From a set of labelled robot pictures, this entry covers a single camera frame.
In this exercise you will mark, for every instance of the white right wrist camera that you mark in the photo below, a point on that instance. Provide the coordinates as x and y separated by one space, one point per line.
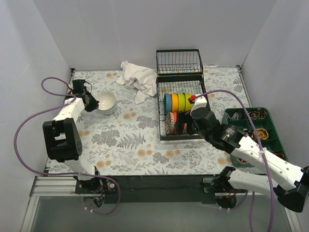
198 102

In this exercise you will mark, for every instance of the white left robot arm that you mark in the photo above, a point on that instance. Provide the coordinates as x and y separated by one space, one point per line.
62 139

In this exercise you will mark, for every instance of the lime green bowl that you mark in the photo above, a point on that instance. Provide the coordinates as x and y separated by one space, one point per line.
188 104
181 102

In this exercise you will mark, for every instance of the black wire dish rack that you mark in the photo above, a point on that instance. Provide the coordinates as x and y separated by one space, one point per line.
192 84

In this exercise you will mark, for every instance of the black wire basket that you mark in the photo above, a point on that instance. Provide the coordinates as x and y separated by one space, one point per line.
178 62

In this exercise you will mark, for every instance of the white ceramic bowl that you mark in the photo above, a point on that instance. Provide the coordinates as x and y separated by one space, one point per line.
107 98
107 109

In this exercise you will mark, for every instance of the dark patterned bowl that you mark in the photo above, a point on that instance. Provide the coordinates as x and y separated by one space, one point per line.
169 124

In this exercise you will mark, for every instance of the crumpled white cloth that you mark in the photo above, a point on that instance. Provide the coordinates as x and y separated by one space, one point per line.
138 77

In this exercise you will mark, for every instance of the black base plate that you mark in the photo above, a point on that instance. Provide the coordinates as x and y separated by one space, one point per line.
159 189

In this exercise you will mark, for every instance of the floral table mat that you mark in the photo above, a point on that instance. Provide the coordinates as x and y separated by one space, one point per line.
127 142

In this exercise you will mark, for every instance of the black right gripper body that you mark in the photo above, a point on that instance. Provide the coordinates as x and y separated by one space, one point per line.
187 121

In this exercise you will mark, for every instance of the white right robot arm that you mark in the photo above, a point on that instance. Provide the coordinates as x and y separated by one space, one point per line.
289 183

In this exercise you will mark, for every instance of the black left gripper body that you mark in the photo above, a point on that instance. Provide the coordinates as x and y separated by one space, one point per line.
91 103

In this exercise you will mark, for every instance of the yellow orange bowl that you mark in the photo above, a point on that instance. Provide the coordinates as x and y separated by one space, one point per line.
175 102

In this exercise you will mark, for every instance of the green compartment tray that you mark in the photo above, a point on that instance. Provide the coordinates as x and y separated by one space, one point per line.
263 123

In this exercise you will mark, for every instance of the blue bowl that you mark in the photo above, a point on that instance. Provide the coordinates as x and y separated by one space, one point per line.
167 103

